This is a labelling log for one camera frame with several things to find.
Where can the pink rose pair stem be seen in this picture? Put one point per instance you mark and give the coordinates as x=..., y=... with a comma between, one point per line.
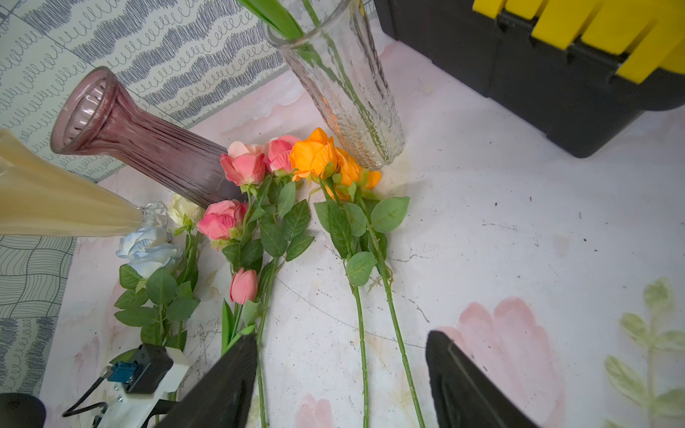
x=276, y=217

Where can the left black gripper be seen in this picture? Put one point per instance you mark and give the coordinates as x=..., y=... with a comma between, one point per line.
x=21, y=410

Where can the pink tulip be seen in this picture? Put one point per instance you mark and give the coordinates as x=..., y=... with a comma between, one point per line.
x=240, y=319

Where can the clear glass vase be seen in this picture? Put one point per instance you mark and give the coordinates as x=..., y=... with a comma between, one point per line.
x=375, y=91

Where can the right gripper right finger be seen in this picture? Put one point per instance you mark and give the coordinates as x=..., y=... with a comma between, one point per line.
x=463, y=396

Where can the floral pink table mat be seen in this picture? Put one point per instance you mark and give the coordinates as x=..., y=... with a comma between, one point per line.
x=526, y=254

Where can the yellow black toolbox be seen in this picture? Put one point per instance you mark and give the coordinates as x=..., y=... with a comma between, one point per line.
x=573, y=96

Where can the yellow ruffled vase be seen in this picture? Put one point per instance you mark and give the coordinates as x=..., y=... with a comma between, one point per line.
x=38, y=198

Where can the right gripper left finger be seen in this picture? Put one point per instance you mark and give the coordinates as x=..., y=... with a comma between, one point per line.
x=223, y=397

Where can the orange rose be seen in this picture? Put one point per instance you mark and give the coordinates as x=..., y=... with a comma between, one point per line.
x=317, y=160
x=359, y=221

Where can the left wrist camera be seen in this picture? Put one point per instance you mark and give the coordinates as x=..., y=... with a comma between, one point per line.
x=141, y=380

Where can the cream white rose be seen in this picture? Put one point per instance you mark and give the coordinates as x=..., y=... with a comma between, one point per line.
x=185, y=215

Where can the pink rose left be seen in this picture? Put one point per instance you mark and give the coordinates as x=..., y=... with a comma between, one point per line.
x=223, y=222

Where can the yellow tulip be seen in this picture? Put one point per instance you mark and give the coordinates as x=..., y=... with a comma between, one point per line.
x=289, y=21

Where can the purple glass vase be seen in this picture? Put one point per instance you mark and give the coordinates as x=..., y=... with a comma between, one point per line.
x=101, y=118

